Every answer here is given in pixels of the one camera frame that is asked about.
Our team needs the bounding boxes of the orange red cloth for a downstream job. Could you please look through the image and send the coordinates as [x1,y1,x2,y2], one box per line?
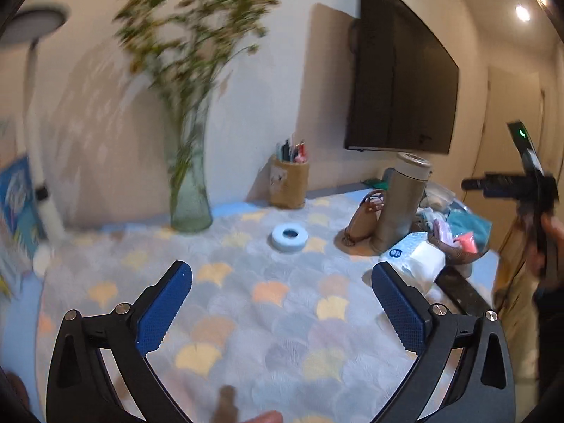
[453,231,478,254]

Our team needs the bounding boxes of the teal cloth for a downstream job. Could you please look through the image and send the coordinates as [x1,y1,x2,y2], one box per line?
[446,209,492,248]

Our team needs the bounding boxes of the pink purple cloth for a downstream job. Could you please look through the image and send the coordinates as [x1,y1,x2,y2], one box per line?
[433,218,454,246]

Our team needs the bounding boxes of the person's right hand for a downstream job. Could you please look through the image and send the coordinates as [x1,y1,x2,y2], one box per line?
[526,214,563,290]

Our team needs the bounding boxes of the person's left hand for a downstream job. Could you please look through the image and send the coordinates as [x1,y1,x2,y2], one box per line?
[241,411,283,423]

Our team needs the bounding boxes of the woven basket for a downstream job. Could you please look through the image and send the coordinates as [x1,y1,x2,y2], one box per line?
[427,201,489,265]

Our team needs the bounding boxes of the tall beige thermos bottle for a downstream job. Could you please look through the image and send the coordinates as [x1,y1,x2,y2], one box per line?
[370,152,432,254]

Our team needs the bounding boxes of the white tissue pack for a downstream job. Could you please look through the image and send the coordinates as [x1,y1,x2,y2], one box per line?
[380,232,446,295]

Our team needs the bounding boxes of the stack of books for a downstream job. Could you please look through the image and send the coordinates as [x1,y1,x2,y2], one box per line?
[1,156,44,299]

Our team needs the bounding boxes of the small tan handbag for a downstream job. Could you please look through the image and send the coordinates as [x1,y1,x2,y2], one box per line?
[342,189,386,247]

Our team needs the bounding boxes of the patterned scallop tablecloth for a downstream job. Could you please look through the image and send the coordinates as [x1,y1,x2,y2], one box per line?
[35,192,416,422]

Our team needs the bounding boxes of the green glass vase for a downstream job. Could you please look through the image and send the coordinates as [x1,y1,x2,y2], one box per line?
[166,93,212,233]

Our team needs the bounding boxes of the woven pen holder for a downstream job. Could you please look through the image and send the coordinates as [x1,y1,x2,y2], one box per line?
[269,156,310,209]

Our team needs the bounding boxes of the white tape roll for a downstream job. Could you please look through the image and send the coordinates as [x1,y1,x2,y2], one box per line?
[270,223,309,253]

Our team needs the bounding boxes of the pens in holder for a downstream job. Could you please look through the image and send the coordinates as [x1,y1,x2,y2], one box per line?
[274,139,308,163]

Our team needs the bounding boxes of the green flower bouquet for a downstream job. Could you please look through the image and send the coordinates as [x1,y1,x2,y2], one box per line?
[114,0,279,114]

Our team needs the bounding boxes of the white desk lamp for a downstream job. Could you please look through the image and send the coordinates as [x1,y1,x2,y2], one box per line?
[1,3,69,279]

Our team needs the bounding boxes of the black wall television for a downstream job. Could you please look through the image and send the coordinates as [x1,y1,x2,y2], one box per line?
[344,0,459,155]

